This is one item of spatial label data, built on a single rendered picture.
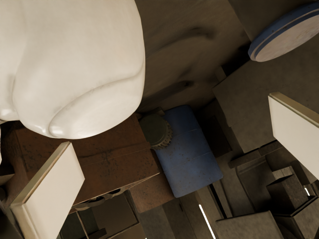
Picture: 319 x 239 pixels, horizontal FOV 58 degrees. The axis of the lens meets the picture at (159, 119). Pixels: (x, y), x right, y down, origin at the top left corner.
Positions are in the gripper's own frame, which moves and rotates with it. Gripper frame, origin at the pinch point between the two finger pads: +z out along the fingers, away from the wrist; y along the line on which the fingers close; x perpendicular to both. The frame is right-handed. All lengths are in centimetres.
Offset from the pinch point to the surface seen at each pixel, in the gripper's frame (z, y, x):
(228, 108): 218, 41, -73
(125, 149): 169, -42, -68
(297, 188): 263, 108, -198
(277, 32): 85, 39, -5
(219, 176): 249, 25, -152
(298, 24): 84, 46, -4
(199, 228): 358, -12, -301
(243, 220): 243, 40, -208
